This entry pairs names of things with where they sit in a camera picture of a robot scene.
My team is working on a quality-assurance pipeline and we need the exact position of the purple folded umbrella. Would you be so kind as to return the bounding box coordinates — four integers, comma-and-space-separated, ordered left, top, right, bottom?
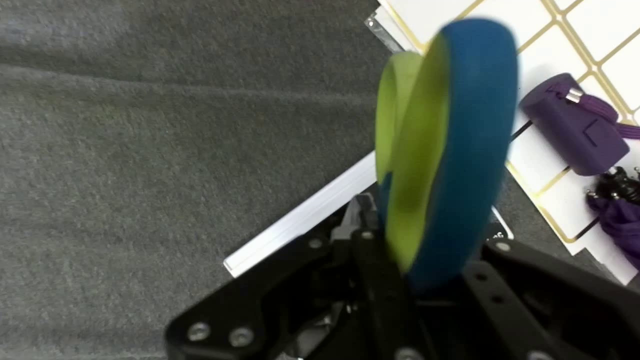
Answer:
587, 165, 640, 268

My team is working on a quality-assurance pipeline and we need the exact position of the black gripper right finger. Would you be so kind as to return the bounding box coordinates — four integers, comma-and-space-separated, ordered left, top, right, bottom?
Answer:
463, 239, 640, 360

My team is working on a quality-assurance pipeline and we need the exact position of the white box with silver rim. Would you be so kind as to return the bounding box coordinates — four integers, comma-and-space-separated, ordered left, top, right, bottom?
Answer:
224, 0, 639, 288

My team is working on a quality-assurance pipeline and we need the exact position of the blue and green wristband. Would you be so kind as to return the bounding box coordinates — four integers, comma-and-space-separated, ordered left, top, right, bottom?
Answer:
374, 17, 518, 291

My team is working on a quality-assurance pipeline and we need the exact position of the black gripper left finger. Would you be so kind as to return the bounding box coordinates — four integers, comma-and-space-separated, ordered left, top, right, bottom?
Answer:
164, 191, 428, 360

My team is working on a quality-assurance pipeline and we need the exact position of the purple pouch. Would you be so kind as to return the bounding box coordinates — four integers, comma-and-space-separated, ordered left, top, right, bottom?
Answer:
521, 72, 640, 175

